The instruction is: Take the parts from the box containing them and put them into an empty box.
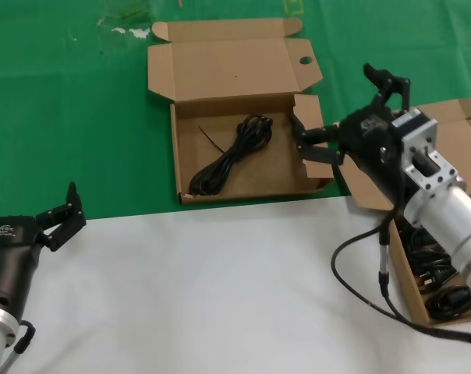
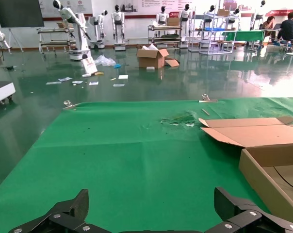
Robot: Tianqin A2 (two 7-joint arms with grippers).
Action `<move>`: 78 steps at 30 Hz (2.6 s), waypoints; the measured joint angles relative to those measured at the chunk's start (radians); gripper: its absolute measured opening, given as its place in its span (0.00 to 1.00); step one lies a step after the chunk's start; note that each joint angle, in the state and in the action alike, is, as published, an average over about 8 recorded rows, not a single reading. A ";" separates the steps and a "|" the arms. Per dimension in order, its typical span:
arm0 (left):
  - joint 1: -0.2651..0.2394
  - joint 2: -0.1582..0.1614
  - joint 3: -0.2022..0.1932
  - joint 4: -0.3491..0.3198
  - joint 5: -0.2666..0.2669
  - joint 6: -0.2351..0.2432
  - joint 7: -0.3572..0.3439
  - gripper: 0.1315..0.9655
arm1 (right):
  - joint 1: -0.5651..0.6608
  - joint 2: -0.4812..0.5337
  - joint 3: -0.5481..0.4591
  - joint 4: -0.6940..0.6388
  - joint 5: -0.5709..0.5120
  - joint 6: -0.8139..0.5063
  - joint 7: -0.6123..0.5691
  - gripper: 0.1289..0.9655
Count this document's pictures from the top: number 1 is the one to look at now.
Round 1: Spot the green table mat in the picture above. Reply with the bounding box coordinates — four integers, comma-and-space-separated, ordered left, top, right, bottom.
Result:
0, 0, 471, 223

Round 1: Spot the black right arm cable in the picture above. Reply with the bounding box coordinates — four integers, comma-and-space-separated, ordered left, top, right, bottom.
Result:
331, 210, 471, 350

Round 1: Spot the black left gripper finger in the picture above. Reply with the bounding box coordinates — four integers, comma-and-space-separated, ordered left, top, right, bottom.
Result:
35, 181, 87, 252

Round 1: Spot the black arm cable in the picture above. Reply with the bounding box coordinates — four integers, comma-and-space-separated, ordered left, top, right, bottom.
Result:
0, 319, 37, 374
331, 210, 471, 350

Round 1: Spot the open cardboard box with holes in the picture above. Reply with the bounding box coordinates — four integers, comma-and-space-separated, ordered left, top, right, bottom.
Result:
147, 17, 335, 206

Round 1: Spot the open plain cardboard box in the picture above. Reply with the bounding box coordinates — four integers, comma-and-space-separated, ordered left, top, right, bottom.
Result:
331, 98, 471, 326

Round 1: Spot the black power cable bundle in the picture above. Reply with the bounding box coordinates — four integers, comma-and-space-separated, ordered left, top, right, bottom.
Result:
188, 112, 274, 196
398, 220, 471, 323

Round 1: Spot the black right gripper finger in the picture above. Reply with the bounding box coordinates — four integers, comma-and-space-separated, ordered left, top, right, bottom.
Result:
289, 111, 346, 167
363, 63, 411, 114

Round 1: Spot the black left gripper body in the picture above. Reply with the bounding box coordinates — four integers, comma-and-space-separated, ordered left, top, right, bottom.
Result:
0, 212, 46, 319

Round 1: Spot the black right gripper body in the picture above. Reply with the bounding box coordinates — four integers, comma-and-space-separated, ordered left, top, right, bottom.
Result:
338, 104, 410, 210

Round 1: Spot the thin black cable tie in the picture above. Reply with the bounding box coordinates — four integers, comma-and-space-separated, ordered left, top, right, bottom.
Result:
197, 124, 225, 156

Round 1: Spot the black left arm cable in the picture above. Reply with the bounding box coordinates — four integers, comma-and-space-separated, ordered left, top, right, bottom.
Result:
0, 319, 37, 374

